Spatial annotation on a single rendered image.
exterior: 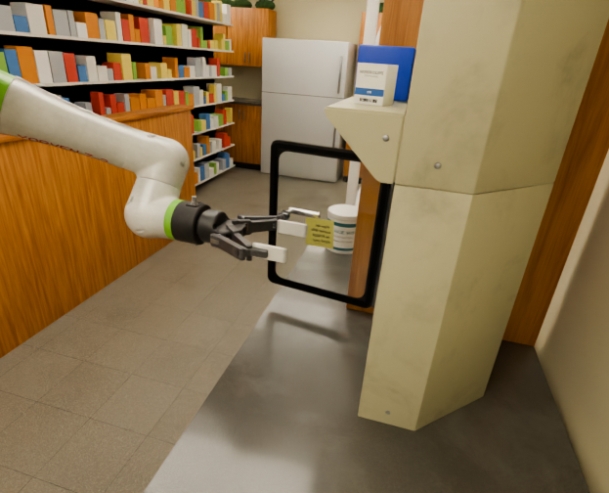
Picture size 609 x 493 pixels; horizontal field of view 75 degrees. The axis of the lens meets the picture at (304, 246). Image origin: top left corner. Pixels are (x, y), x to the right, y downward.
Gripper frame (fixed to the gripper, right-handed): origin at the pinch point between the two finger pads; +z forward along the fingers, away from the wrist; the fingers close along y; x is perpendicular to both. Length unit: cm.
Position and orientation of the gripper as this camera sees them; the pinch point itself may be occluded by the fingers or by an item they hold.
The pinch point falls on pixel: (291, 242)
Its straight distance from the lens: 83.7
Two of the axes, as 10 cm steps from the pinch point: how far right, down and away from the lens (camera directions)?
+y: 3.0, -3.9, 8.7
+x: -0.7, 9.0, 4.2
